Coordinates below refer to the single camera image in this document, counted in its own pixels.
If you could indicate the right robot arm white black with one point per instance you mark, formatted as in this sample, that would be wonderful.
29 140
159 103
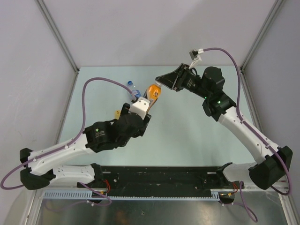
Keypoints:
271 162

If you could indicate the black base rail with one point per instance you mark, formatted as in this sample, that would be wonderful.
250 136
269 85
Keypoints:
162 181

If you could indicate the aluminium frame post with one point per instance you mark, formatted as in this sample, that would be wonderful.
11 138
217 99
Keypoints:
56 33
276 8

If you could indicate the right aluminium frame post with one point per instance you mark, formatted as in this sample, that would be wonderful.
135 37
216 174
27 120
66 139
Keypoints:
276 8

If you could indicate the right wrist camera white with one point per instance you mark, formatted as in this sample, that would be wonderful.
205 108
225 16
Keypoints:
195 55

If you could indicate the left aluminium frame post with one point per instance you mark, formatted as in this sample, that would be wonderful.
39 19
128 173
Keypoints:
56 33

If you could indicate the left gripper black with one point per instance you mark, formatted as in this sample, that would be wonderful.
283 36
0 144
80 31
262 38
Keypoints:
141 130

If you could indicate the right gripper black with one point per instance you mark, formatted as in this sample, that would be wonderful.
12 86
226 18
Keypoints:
175 79

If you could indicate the grey slotted cable duct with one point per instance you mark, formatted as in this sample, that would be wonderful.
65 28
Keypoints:
89 195

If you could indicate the orange tea bottle blue label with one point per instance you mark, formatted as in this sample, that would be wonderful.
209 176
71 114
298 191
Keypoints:
152 93

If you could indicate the clear water bottle blue label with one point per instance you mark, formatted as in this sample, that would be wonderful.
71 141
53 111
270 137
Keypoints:
135 93

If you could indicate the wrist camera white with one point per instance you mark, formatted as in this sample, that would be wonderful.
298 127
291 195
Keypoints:
195 55
140 107

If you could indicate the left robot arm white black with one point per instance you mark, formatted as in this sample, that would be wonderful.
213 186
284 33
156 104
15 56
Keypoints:
43 167

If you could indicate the yellow juice bottle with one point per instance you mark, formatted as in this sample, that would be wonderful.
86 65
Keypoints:
117 114

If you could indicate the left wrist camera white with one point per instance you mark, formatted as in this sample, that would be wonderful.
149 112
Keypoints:
140 107

